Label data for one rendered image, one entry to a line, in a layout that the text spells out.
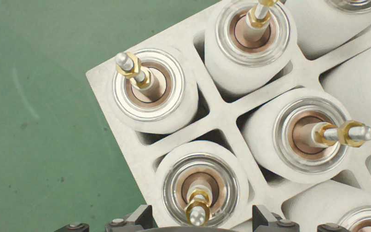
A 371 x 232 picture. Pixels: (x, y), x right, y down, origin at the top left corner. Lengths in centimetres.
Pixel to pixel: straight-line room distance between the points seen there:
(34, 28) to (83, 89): 18
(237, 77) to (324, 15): 11
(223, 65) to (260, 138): 8
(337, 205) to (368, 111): 10
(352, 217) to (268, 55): 17
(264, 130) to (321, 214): 10
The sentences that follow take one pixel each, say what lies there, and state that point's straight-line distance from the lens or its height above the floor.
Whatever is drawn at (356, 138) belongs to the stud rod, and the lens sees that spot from 20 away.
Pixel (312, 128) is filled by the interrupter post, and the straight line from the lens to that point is 25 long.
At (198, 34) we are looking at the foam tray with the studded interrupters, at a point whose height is 18.
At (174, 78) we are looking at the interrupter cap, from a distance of 27.
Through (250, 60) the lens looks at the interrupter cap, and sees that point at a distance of 27.
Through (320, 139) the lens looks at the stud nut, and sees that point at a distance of 24.
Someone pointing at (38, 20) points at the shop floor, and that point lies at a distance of 67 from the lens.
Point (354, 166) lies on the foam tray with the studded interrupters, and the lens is 38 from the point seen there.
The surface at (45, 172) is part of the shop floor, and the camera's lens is 61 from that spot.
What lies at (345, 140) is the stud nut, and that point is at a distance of 21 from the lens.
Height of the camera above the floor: 51
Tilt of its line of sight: 84 degrees down
